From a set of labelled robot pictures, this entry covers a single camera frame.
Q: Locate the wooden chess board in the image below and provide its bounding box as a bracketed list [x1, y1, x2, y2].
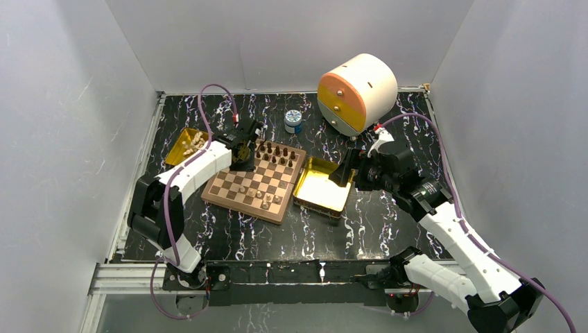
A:
[201, 146, 306, 225]

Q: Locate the small blue white jar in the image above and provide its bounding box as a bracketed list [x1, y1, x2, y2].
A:
[284, 110, 302, 134]

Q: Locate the empty gold square tin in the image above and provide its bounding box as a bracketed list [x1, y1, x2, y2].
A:
[293, 157, 354, 219]

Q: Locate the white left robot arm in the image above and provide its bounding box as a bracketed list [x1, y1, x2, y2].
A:
[127, 119, 263, 289]

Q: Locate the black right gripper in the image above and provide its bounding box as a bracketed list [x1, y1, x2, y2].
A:
[328, 147, 398, 194]

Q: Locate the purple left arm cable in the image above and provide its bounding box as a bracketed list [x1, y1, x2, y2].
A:
[149, 83, 240, 321]

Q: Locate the row of dark chess pieces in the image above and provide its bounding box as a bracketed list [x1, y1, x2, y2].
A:
[254, 139, 301, 168]

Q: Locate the aluminium front rail frame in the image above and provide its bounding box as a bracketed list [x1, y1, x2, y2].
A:
[80, 259, 465, 333]

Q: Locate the gold tin with white pieces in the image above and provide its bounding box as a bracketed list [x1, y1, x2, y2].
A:
[164, 128, 209, 166]

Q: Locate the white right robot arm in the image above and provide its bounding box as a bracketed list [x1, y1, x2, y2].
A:
[329, 142, 543, 332]

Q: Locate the round pastel drawer cabinet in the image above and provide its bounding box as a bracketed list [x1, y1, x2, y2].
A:
[317, 53, 398, 137]

